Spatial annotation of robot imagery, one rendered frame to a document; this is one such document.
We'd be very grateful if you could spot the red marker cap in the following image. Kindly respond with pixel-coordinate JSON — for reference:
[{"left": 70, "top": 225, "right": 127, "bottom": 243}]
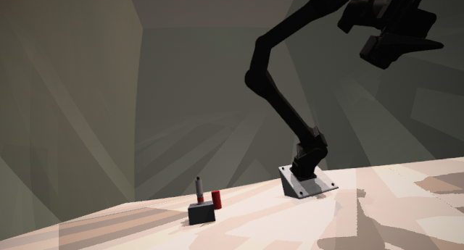
[{"left": 211, "top": 191, "right": 222, "bottom": 210}]

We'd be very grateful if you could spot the grey marker with black tip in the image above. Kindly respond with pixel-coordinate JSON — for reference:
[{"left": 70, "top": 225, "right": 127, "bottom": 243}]
[{"left": 196, "top": 176, "right": 204, "bottom": 205}]

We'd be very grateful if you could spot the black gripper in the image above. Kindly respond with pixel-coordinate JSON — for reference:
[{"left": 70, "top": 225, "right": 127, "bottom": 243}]
[{"left": 359, "top": 0, "right": 444, "bottom": 70}]

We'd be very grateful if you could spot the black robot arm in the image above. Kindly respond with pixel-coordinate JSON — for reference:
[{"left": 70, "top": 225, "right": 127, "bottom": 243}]
[{"left": 245, "top": 0, "right": 436, "bottom": 182}]

